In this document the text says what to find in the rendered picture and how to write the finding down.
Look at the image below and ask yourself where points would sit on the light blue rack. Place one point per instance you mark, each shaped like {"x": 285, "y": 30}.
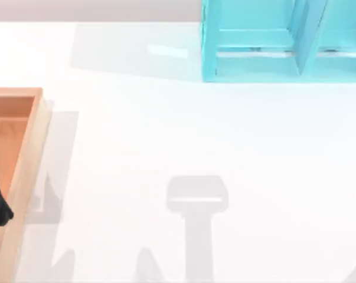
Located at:
{"x": 254, "y": 38}

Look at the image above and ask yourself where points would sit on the shallow salmon-coloured box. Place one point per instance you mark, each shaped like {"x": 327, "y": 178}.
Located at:
{"x": 9, "y": 132}

